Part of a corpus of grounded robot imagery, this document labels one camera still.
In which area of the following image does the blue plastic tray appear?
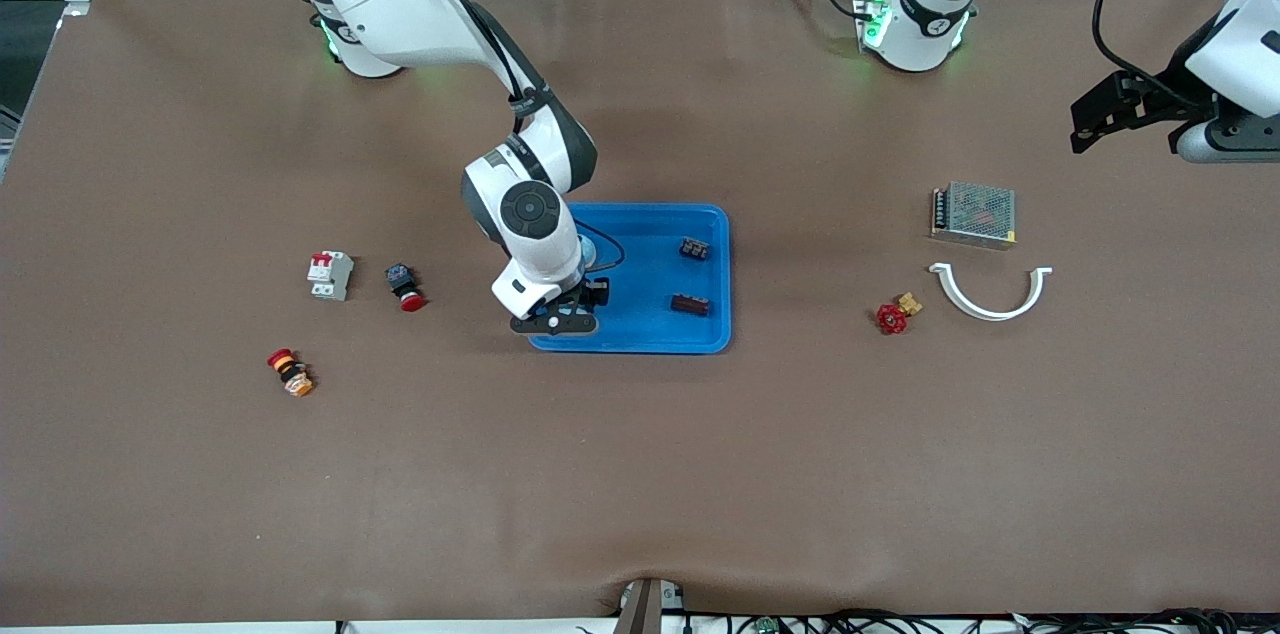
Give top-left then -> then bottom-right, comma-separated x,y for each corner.
527,203 -> 734,355

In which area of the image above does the red mushroom push button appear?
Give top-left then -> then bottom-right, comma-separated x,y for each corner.
385,262 -> 427,313

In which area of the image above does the metal mesh power supply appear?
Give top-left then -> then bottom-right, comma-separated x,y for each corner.
929,180 -> 1018,250

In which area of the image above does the white circuit breaker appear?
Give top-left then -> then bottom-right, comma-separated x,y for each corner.
306,250 -> 355,302

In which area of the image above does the red yellow emergency stop button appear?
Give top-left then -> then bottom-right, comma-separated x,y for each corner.
266,347 -> 315,399

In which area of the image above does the brass valve red handwheel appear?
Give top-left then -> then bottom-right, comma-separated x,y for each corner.
875,291 -> 924,336

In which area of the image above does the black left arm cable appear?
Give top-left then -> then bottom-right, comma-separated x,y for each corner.
1090,0 -> 1216,105

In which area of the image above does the white half-ring pipe clamp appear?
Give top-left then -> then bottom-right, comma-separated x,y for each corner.
928,261 -> 1054,322

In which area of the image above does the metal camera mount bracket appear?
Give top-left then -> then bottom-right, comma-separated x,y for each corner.
612,576 -> 687,634

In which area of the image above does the black cable bundle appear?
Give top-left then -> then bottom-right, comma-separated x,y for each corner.
690,607 -> 1241,634

